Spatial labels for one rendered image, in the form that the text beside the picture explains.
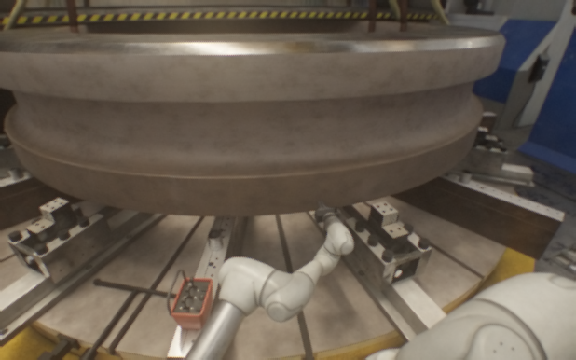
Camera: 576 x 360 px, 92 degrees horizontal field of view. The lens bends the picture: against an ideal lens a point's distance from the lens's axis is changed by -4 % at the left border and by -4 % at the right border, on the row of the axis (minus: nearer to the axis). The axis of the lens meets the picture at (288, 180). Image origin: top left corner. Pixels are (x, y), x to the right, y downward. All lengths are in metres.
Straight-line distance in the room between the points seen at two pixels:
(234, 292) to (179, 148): 0.97
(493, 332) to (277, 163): 1.38
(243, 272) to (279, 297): 0.16
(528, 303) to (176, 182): 1.52
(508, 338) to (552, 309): 0.12
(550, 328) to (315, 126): 1.37
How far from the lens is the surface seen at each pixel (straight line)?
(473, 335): 0.43
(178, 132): 1.72
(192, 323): 1.43
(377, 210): 1.87
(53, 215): 2.30
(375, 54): 1.56
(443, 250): 2.58
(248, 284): 1.03
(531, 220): 2.73
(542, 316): 0.53
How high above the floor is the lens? 1.89
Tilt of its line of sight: 30 degrees down
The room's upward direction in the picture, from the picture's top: straight up
